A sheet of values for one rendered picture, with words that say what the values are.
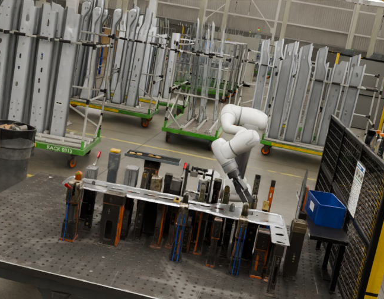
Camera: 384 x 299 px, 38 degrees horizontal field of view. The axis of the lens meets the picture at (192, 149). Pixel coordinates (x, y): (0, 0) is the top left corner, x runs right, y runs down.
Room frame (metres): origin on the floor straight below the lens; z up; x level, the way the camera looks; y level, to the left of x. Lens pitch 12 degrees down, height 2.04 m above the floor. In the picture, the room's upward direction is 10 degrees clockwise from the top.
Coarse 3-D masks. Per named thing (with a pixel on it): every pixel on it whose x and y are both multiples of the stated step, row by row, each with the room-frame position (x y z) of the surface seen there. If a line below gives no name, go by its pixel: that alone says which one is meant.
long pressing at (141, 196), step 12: (84, 180) 3.34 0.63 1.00; (96, 180) 3.37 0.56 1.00; (144, 192) 3.30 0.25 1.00; (156, 192) 3.35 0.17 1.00; (168, 204) 3.17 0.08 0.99; (192, 204) 3.23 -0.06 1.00; (204, 204) 3.27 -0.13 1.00; (216, 204) 3.31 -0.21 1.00; (228, 216) 3.13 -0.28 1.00; (252, 216) 3.20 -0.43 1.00; (264, 216) 3.24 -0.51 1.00; (276, 216) 3.28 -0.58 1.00
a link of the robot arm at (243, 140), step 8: (224, 120) 3.65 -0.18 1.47; (232, 120) 3.68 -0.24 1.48; (224, 128) 3.58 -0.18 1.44; (232, 128) 3.48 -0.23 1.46; (240, 128) 3.40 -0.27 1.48; (240, 136) 3.23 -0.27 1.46; (248, 136) 3.20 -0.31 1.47; (256, 136) 3.22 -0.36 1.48; (232, 144) 3.23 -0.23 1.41; (240, 144) 3.21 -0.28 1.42; (248, 144) 3.20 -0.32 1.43; (256, 144) 3.23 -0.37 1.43; (240, 152) 3.23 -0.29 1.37
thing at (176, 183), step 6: (174, 180) 3.42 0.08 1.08; (180, 180) 3.43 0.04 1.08; (174, 186) 3.42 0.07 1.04; (180, 186) 3.42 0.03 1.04; (174, 192) 3.42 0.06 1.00; (180, 192) 3.46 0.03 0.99; (168, 210) 3.43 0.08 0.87; (168, 216) 3.42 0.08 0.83; (168, 222) 3.43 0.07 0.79; (168, 228) 3.42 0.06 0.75; (162, 234) 3.42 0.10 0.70
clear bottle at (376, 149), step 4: (380, 136) 3.18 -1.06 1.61; (380, 140) 3.17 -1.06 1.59; (376, 144) 3.17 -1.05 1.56; (380, 144) 3.16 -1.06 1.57; (376, 148) 3.17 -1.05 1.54; (380, 148) 3.16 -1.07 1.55; (376, 152) 3.16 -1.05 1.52; (380, 152) 3.16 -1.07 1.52; (380, 156) 3.16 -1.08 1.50; (372, 164) 3.17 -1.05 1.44
